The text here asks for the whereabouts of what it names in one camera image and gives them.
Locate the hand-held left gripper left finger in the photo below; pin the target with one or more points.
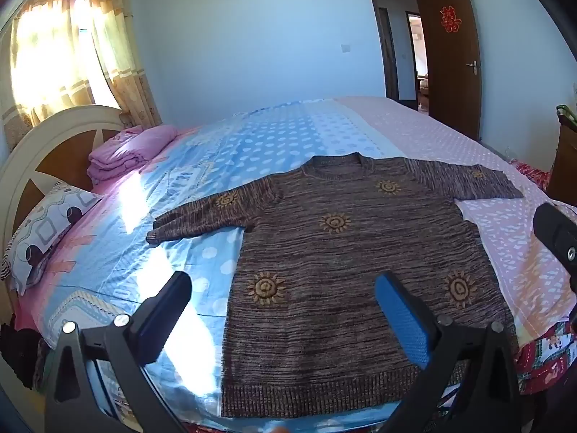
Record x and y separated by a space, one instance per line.
167 306

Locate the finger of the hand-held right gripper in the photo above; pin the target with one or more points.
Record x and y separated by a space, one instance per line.
556 230

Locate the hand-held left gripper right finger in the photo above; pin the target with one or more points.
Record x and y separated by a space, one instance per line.
401 315

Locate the brown knit sweater sun pattern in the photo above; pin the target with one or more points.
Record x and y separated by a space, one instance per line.
338 257

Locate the red floral cloth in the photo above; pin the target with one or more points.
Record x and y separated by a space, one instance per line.
532 172

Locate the wooden nightstand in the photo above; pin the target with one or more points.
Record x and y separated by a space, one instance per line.
565 158

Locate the green item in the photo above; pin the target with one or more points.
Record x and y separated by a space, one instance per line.
564 111

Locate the red patterned quilt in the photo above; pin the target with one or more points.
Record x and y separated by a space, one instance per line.
545 356

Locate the patterned pillow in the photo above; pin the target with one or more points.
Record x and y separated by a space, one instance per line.
45 225

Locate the dark cloth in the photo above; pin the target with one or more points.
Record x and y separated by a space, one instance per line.
18 356

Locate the folded pink quilt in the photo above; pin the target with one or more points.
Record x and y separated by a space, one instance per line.
130 149

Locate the brown wooden door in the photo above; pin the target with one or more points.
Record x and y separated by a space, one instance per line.
450 81

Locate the blue and pink bed sheet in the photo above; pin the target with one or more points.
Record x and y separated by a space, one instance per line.
270 144

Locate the brown sofa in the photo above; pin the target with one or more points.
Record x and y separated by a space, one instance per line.
423 85

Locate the cream and wood headboard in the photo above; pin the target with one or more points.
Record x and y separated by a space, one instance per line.
27 144

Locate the red paper door decoration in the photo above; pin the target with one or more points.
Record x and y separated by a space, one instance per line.
450 19

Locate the orange floral curtain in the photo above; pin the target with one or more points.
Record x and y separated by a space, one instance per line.
121 54

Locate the sheer yellow curtain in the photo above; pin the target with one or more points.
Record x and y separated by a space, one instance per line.
45 54

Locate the dark wooden door frame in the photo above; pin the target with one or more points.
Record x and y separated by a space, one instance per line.
372 9

